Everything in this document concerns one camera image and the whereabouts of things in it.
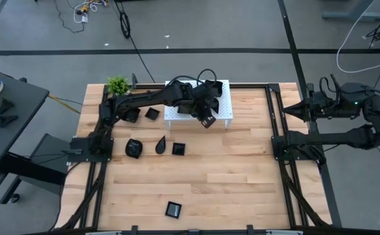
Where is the white floor cable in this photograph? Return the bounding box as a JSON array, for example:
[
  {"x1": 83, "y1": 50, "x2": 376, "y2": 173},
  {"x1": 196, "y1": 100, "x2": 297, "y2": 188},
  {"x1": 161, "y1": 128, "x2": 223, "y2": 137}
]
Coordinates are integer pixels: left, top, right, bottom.
[{"x1": 336, "y1": 0, "x2": 380, "y2": 74}]

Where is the white perforated metal shelf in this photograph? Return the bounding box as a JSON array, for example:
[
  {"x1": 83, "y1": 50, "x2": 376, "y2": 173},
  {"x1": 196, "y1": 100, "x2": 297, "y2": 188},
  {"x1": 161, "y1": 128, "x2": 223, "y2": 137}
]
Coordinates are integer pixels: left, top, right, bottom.
[{"x1": 164, "y1": 79, "x2": 234, "y2": 131}]

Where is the yellow cable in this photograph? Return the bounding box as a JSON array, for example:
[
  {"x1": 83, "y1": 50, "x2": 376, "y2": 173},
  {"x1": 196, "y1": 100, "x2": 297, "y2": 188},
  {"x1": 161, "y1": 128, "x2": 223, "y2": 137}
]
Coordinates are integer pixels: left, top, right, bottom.
[{"x1": 48, "y1": 93, "x2": 82, "y2": 115}]

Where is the green plant in white pot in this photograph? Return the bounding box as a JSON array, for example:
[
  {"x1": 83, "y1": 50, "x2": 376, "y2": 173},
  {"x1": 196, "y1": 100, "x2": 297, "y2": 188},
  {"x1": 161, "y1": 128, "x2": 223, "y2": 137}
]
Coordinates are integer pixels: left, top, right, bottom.
[{"x1": 107, "y1": 76, "x2": 131, "y2": 96}]

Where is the dark grey side table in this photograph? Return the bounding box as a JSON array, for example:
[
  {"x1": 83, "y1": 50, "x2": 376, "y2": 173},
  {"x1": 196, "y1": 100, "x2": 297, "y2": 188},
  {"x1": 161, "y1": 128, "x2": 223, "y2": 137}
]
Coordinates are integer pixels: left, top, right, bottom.
[{"x1": 0, "y1": 70, "x2": 74, "y2": 210}]

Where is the black leaf-shaped plate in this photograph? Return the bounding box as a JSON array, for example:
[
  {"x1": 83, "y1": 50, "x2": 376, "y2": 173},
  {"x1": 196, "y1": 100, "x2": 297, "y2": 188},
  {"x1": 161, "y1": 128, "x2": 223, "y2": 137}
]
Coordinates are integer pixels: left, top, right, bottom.
[{"x1": 125, "y1": 138, "x2": 144, "y2": 160}]

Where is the black floor cable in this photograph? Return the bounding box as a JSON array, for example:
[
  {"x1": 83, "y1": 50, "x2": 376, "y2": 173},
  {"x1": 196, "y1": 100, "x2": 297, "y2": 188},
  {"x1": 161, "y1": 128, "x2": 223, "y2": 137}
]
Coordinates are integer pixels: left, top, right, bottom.
[{"x1": 113, "y1": 0, "x2": 157, "y2": 84}]

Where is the white power strip with cables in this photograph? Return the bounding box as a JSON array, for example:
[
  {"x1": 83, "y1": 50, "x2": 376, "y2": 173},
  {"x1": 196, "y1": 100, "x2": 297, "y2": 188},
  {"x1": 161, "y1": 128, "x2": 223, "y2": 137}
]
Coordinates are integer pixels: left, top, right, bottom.
[{"x1": 73, "y1": 0, "x2": 108, "y2": 24}]

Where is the black triangular part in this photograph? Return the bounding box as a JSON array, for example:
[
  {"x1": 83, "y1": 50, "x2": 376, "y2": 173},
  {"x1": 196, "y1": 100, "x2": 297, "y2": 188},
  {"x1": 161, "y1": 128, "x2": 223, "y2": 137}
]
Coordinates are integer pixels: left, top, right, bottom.
[
  {"x1": 0, "y1": 99, "x2": 16, "y2": 115},
  {"x1": 0, "y1": 114, "x2": 20, "y2": 129}
]

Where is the grey desk foot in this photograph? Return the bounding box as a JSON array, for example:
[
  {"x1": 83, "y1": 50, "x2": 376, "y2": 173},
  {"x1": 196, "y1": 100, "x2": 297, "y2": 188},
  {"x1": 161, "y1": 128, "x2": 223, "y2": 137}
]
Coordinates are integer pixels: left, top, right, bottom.
[{"x1": 322, "y1": 0, "x2": 380, "y2": 20}]

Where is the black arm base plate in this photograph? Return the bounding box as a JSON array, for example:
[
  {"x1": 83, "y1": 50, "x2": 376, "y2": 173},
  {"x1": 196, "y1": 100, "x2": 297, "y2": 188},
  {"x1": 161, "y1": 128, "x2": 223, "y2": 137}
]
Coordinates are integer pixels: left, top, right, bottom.
[
  {"x1": 67, "y1": 136, "x2": 114, "y2": 163},
  {"x1": 271, "y1": 135, "x2": 327, "y2": 166}
]

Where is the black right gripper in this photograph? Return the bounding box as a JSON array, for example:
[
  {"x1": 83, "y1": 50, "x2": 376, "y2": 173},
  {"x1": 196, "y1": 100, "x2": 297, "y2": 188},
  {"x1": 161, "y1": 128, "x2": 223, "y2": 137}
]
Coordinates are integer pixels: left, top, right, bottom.
[{"x1": 281, "y1": 92, "x2": 331, "y2": 123}]

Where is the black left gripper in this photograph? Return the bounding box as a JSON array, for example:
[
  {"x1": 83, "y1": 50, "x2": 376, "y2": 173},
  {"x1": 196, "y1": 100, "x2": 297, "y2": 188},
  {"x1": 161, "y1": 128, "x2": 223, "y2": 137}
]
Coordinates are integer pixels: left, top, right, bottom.
[{"x1": 189, "y1": 84, "x2": 217, "y2": 129}]

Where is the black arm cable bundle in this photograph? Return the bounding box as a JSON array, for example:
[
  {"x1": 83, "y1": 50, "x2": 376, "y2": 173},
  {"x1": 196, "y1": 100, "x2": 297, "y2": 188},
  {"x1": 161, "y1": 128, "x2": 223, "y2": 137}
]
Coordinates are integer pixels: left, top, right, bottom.
[
  {"x1": 279, "y1": 161, "x2": 328, "y2": 228},
  {"x1": 61, "y1": 161, "x2": 108, "y2": 231}
]

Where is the black wavy square bowl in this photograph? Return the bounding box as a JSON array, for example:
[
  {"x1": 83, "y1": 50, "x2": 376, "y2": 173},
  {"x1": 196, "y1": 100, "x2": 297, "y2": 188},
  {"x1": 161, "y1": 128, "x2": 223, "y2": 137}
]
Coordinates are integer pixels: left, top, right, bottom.
[
  {"x1": 206, "y1": 80, "x2": 224, "y2": 99},
  {"x1": 121, "y1": 107, "x2": 142, "y2": 124}
]

